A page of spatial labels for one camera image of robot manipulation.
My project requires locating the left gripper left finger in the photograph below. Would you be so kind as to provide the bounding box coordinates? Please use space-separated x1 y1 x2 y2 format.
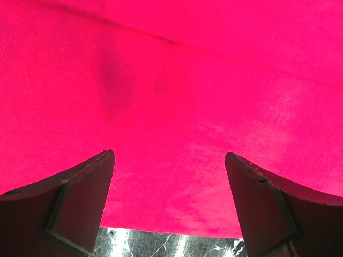
1 150 115 256

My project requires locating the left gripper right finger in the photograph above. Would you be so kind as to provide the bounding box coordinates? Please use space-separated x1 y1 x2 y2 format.
225 152 342 256

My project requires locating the crimson t shirt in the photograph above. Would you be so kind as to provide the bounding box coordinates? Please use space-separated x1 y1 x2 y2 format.
1 1 342 237

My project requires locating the black marbled table mat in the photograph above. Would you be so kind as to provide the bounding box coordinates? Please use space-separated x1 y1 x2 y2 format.
92 228 248 257

